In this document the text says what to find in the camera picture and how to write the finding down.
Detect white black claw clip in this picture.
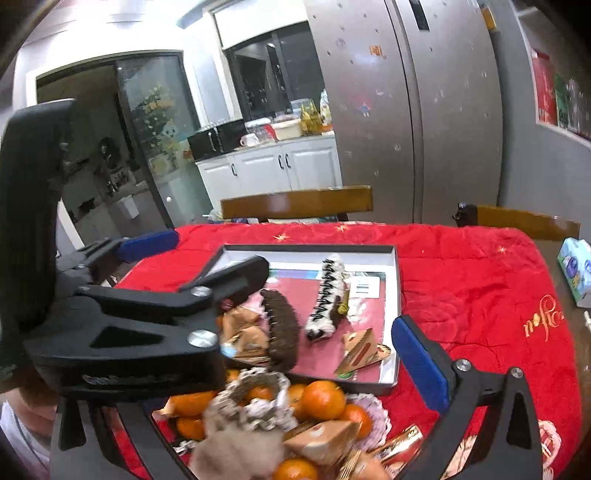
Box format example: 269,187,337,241
304,253,349,342

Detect beige fluffy hair clip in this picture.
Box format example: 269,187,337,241
188,409,286,480

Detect brown triangular snack packet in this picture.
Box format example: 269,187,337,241
335,328,392,377

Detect choc ball snack packet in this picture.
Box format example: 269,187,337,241
221,326,270,364

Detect wooden chair back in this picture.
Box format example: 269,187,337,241
221,185,374,223

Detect wooden chair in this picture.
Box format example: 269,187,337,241
221,185,374,223
453,202,581,241

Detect black shallow gift box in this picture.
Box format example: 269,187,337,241
178,243,401,397

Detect red printed tablecloth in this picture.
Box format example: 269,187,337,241
120,223,583,474

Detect orange mandarin in pile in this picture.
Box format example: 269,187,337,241
301,381,346,421

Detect black microwave oven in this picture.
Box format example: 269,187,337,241
187,119,247,161

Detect orange mandarin right pile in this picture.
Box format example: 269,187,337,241
339,403,373,441

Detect white mug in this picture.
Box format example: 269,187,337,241
239,133,260,148

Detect white kitchen cabinet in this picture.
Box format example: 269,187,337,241
197,135,342,209

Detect brown snack packet right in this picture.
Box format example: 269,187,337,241
283,420,360,467

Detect glass sliding door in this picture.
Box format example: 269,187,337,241
115,51,211,227

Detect yellow oil bottles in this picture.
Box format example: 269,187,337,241
301,99,322,136

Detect blue tissue pack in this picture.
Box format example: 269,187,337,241
557,237,591,309

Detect silver double door fridge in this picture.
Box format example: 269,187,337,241
305,0,503,225

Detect white wall shelf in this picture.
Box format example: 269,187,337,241
513,1,590,147

